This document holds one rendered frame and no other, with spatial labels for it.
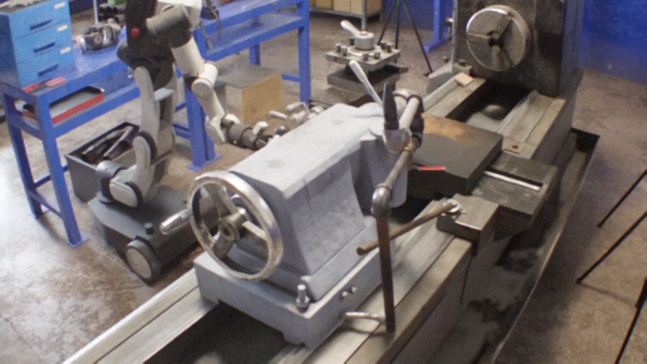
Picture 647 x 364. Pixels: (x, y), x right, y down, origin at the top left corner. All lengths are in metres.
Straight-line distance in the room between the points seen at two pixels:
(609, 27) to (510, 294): 4.06
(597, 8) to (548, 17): 3.40
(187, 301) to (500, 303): 1.07
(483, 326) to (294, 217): 0.96
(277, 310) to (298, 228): 0.17
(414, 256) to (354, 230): 0.25
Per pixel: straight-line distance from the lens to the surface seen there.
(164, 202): 2.96
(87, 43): 3.19
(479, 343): 1.81
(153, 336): 1.25
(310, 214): 1.11
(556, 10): 2.30
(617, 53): 5.76
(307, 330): 1.13
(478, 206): 1.55
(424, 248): 1.44
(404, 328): 1.23
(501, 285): 2.04
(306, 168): 1.11
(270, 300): 1.14
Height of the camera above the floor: 1.70
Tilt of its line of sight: 29 degrees down
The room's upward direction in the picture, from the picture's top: 1 degrees counter-clockwise
